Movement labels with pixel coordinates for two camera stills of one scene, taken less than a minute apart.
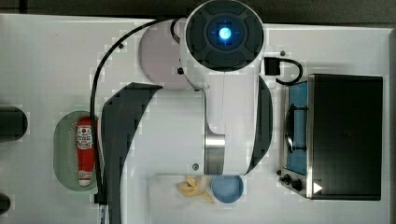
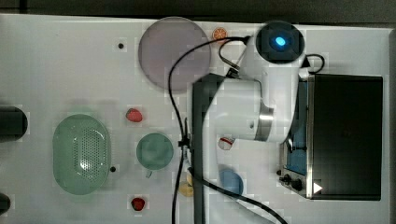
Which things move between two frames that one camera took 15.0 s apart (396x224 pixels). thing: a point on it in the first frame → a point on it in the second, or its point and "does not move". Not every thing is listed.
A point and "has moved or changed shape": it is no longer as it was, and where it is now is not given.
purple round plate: [160, 57] does not move
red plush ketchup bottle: [85, 149] has moved or changed shape
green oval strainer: [64, 152] does not move
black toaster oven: [333, 144] does not move
